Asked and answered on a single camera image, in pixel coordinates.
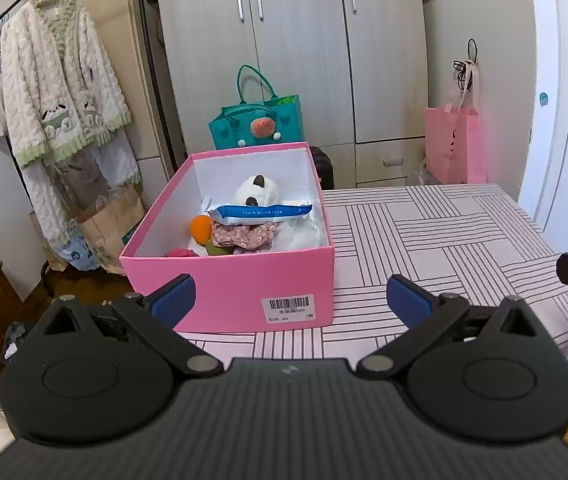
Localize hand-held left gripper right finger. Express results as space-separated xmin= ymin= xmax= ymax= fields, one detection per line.
xmin=358 ymin=275 xmax=545 ymax=378

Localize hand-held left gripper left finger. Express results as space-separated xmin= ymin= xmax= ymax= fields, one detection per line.
xmin=34 ymin=273 xmax=225 ymax=378

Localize pink cardboard box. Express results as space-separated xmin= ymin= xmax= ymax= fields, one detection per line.
xmin=119 ymin=141 xmax=336 ymax=335

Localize pink floral cloth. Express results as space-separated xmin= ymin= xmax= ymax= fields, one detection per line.
xmin=210 ymin=222 xmax=277 ymax=252

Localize blue wet wipes packet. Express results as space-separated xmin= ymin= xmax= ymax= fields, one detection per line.
xmin=205 ymin=201 xmax=315 ymax=226

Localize white plush cat toy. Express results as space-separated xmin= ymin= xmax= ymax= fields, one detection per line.
xmin=189 ymin=174 xmax=285 ymax=242

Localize striped tablecloth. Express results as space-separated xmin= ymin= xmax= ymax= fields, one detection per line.
xmin=184 ymin=184 xmax=568 ymax=391

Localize brown paper bag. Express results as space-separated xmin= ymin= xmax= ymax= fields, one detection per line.
xmin=76 ymin=187 xmax=147 ymax=276

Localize white door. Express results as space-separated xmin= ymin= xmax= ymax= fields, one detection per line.
xmin=516 ymin=0 xmax=568 ymax=256

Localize blue printed plastic bag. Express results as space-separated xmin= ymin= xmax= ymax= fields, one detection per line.
xmin=56 ymin=230 xmax=102 ymax=271

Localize clear plastic bag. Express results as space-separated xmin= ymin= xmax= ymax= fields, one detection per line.
xmin=409 ymin=157 xmax=440 ymax=186

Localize black suitcase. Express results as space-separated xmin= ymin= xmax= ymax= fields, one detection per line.
xmin=309 ymin=146 xmax=336 ymax=191

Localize pink shopping bag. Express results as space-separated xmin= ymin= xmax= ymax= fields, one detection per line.
xmin=424 ymin=106 xmax=489 ymax=184

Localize white fluffy pants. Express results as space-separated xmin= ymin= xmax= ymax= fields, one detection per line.
xmin=21 ymin=130 xmax=142 ymax=256

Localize black clothes rack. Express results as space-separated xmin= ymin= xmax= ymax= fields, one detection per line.
xmin=0 ymin=0 xmax=187 ymax=181

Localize teal tote bag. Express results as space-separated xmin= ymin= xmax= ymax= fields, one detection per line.
xmin=208 ymin=64 xmax=305 ymax=151

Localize pale pink hanging tote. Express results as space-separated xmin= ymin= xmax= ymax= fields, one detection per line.
xmin=445 ymin=60 xmax=481 ymax=111

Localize white fluffy cardigan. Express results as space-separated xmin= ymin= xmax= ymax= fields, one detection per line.
xmin=0 ymin=0 xmax=132 ymax=168

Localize tan wooden panel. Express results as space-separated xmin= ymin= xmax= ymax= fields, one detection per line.
xmin=24 ymin=0 xmax=175 ymax=181

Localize beige wardrobe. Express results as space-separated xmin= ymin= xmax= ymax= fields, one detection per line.
xmin=154 ymin=0 xmax=427 ymax=186

